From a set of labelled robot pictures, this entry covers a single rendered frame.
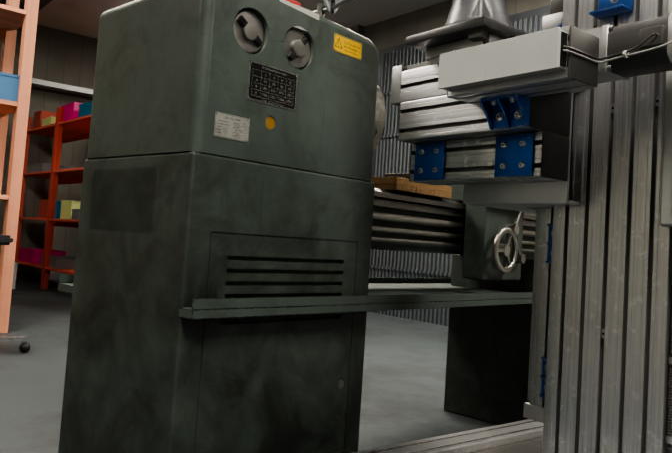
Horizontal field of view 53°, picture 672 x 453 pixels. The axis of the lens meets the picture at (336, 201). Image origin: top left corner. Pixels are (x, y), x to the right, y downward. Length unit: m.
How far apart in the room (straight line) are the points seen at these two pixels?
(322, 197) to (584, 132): 0.63
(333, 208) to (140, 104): 0.53
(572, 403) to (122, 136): 1.16
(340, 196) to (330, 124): 0.19
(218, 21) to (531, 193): 0.76
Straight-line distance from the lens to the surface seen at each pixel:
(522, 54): 1.23
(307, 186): 1.65
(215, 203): 1.47
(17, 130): 4.65
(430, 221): 2.22
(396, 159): 6.86
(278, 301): 1.55
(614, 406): 1.46
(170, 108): 1.53
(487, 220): 2.33
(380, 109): 2.04
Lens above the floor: 0.70
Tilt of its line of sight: 3 degrees up
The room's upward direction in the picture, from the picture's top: 4 degrees clockwise
